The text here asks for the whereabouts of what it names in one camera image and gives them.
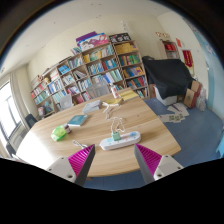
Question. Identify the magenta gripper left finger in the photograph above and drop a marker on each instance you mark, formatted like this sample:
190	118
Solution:
75	167

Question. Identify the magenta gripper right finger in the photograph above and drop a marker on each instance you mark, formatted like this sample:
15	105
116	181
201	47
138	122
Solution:
154	166

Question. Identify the green charger plug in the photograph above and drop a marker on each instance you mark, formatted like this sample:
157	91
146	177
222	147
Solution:
116	136

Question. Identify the white power strip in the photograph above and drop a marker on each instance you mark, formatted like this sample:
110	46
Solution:
125	140

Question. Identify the green plastic bag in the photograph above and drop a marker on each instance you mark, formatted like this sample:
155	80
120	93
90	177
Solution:
58	133

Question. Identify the small dark jar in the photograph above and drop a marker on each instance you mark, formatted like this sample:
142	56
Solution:
67	128

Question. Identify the teal book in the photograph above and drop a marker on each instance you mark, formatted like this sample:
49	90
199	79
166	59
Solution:
78	120

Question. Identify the papers on floor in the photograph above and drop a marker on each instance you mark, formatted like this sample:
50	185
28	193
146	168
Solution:
178	112

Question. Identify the grey book stack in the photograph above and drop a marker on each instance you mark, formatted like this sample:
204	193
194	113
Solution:
92	106

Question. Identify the black chair left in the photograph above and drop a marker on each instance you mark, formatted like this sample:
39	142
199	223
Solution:
30	120

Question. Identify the white box on floor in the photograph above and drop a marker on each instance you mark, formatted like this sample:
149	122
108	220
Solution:
165	101

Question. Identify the yellow book stack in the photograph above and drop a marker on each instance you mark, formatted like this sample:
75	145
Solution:
129	95

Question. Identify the window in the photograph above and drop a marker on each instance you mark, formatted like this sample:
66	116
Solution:
9	116

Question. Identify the cardboard box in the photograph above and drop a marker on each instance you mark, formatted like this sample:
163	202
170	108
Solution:
192	94

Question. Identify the grey mesh chair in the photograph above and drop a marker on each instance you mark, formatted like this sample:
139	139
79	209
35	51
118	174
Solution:
97	90

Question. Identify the black cloth covered furniture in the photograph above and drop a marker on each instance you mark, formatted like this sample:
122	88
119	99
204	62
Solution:
170	76

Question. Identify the large wooden bookshelf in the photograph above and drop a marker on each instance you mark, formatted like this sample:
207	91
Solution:
115	60

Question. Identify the red banner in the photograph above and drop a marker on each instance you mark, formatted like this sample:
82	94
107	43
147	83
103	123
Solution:
188	58

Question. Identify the small wall shelf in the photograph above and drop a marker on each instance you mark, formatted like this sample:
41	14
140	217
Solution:
170	50

